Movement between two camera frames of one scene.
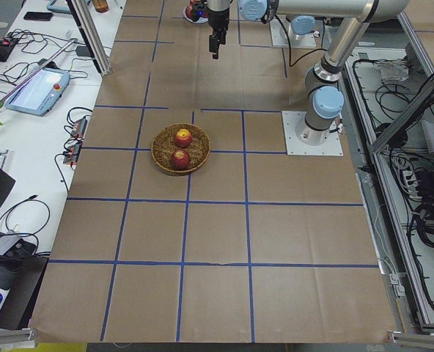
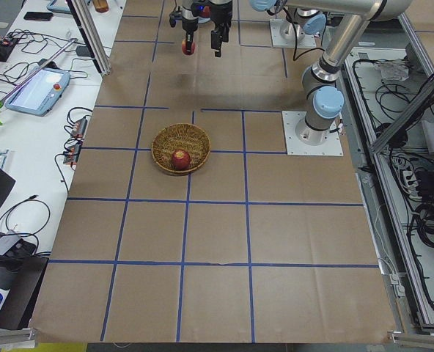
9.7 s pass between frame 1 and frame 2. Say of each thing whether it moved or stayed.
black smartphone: stayed
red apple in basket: stayed
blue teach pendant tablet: stayed
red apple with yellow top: moved
